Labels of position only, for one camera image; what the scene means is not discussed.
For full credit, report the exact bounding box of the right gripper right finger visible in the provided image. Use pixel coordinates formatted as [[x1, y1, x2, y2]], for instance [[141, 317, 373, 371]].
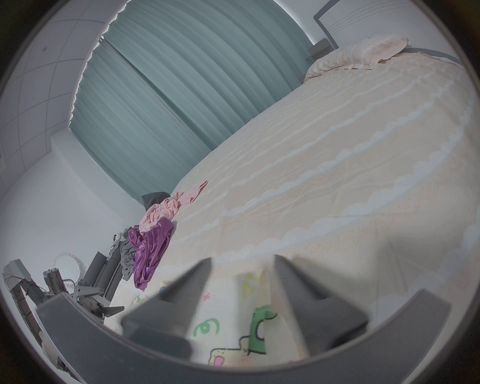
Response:
[[272, 255, 370, 357]]

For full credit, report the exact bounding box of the pale pink pillow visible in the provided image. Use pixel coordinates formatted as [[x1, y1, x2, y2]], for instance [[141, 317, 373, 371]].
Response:
[[303, 35, 409, 81]]

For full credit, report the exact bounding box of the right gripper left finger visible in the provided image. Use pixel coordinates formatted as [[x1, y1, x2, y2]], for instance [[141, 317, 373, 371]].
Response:
[[121, 258, 213, 362]]

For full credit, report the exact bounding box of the white printed pyjama top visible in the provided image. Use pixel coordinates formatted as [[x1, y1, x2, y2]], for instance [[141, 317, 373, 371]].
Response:
[[103, 272, 312, 366]]

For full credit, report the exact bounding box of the black garment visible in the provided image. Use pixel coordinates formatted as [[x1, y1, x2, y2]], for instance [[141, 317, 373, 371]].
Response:
[[142, 192, 171, 211]]

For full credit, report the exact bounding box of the blue-green curtain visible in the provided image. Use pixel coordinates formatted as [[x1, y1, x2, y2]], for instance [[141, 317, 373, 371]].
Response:
[[103, 0, 317, 151], [69, 39, 212, 205]]

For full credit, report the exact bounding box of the dark grey garment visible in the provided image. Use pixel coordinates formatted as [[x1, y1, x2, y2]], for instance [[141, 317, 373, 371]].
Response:
[[112, 227, 139, 280]]

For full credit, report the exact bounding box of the purple garment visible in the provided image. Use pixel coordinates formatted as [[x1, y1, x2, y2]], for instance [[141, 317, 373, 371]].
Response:
[[127, 217, 174, 291]]

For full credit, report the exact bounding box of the pink garment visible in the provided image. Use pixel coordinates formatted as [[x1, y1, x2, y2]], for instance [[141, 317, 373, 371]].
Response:
[[139, 181, 209, 235]]

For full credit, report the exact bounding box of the bed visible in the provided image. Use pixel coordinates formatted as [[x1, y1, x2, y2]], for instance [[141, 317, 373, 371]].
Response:
[[103, 0, 480, 368]]

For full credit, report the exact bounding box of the grey bedside table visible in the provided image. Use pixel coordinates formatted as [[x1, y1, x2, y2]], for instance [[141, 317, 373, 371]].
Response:
[[307, 38, 336, 61]]

